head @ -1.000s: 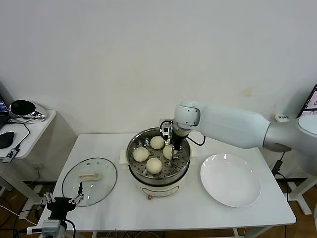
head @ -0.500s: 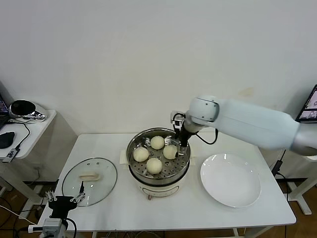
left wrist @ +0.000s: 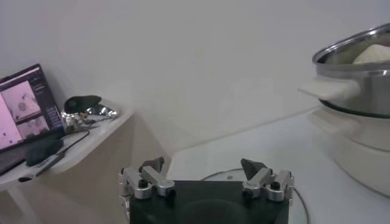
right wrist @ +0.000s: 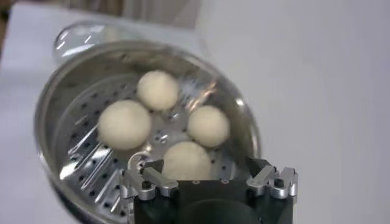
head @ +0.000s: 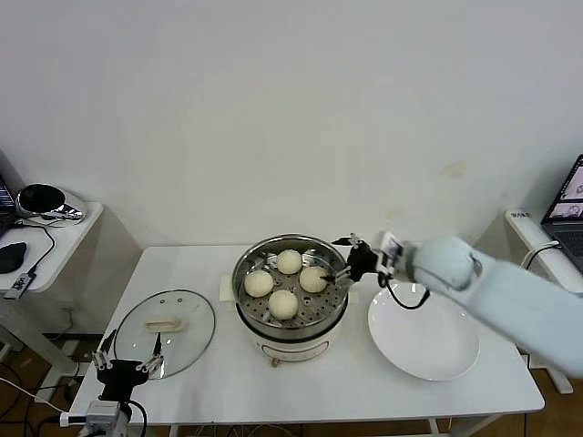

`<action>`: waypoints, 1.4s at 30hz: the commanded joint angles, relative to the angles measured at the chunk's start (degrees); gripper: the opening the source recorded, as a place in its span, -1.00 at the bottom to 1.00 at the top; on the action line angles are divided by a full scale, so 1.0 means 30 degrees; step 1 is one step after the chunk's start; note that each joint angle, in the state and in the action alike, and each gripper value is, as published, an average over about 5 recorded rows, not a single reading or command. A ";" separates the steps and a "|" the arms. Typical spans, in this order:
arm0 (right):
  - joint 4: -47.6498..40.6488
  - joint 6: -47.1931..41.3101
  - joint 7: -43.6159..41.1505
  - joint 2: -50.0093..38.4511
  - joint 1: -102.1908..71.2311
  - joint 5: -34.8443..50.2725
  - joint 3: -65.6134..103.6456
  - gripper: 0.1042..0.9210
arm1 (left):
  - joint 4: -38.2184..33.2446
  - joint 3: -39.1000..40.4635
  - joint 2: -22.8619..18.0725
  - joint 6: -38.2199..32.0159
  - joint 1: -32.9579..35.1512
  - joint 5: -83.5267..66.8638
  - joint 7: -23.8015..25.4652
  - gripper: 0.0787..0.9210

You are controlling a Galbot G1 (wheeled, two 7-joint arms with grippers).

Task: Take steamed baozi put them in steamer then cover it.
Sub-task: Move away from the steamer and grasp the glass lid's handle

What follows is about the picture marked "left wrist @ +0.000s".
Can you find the black computer mouse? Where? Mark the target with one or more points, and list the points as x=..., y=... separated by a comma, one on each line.
x=42, y=150

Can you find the white side table with mouse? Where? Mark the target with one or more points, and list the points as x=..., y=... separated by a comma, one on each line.
x=100, y=131

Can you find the chrome headset with black visor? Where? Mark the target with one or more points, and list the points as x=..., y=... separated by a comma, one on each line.
x=82, y=103

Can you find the dark usb hub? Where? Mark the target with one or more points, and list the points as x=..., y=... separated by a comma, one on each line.
x=51, y=160

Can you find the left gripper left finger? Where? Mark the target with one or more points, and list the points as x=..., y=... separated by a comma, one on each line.
x=152, y=178

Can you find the steel perforated steamer basket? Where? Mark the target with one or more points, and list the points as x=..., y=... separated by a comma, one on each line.
x=374, y=88

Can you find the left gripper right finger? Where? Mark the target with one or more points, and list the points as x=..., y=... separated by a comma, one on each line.
x=260, y=179

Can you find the black open laptop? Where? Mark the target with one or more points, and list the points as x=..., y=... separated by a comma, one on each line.
x=21, y=106

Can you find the round glass pot lid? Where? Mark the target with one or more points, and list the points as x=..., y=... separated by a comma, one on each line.
x=231, y=176

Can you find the white electric cooker base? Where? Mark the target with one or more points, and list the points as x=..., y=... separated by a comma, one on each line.
x=365, y=158

